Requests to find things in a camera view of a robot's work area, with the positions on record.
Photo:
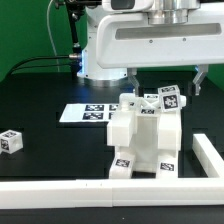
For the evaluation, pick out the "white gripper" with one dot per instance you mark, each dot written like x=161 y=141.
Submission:
x=130 y=41

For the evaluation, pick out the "white tagged cube front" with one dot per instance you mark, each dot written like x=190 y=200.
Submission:
x=169 y=98

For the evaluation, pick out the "white tagged cube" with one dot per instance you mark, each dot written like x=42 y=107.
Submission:
x=10 y=141
x=169 y=98

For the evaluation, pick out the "white chair backrest part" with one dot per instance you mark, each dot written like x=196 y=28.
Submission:
x=123 y=124

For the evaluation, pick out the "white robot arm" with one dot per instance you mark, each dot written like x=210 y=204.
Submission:
x=163 y=12

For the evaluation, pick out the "flat white tagged plate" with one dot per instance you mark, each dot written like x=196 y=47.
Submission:
x=79 y=112

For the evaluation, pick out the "white L-shaped fence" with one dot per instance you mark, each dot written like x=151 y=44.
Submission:
x=130 y=192

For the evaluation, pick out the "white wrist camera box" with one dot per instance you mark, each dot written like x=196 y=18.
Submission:
x=126 y=5

